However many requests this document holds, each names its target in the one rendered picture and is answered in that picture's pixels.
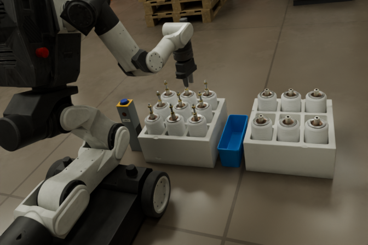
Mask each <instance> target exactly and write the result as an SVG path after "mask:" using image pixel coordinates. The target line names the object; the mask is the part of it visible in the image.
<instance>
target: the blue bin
mask: <svg viewBox="0 0 368 245"><path fill-rule="evenodd" d="M247 127H248V116H247V115H235V114H231V115H229V116H228V118H227V121H226V124H225V127H224V129H223V133H222V135H221V138H220V141H219V143H218V146H217V150H218V152H219V155H220V159H221V164H222V166H227V167H240V164H241V161H242V157H243V152H244V146H243V141H244V138H245V134H246V130H247Z"/></svg>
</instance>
